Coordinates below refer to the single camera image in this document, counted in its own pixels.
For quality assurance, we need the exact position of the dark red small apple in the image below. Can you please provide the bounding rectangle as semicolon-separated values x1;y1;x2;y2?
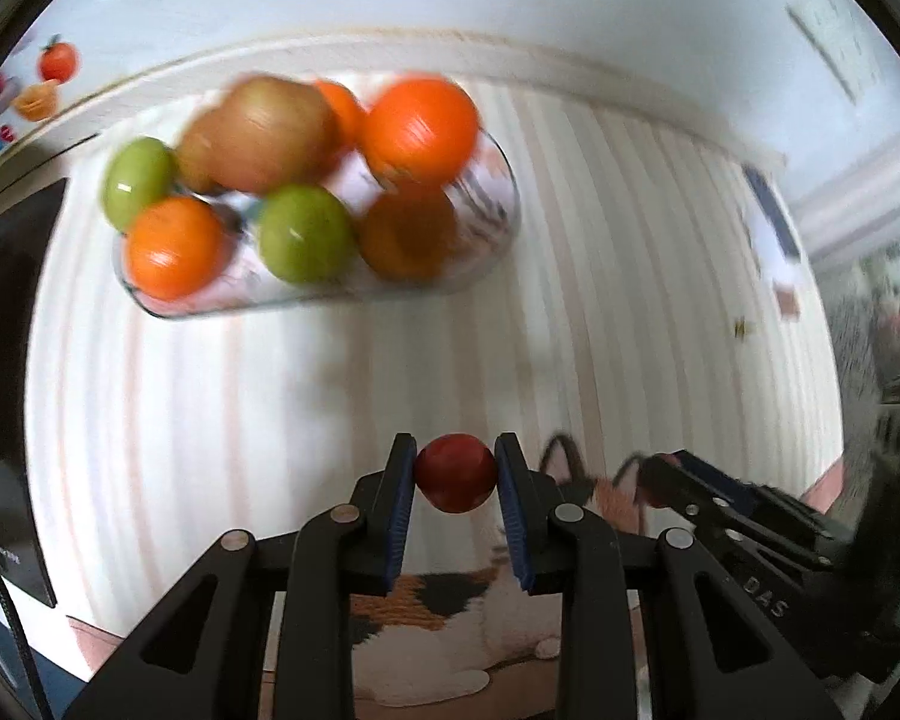
414;433;497;515

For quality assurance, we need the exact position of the large orange fruit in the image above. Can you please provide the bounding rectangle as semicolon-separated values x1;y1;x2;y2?
359;75;481;187

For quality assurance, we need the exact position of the brown russet apple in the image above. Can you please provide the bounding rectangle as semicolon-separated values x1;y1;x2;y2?
173;107;222;195

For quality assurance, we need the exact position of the striped table mat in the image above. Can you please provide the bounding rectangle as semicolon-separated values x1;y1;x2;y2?
25;82;844;634

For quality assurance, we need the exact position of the orange fruit at left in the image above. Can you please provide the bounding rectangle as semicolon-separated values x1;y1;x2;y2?
125;195;232;301

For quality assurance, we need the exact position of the green apple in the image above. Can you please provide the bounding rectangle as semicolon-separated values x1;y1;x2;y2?
100;137;176;232
258;184;357;284

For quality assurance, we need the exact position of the illustrated oval fruit tray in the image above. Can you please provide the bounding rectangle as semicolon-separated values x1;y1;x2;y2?
112;119;520;319

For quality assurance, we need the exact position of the black induction cooktop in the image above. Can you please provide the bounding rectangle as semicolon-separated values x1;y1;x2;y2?
0;179;66;608

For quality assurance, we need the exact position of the small orange fruit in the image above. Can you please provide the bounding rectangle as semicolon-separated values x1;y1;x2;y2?
313;80;365;164

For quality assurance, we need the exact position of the brown pear-like apple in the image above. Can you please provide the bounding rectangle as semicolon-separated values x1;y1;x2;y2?
209;75;336;193

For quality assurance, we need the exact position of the white wall socket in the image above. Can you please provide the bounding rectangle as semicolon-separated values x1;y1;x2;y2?
787;0;881;104

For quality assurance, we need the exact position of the colourful fruit wall sticker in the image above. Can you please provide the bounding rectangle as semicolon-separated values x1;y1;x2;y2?
0;31;80;160

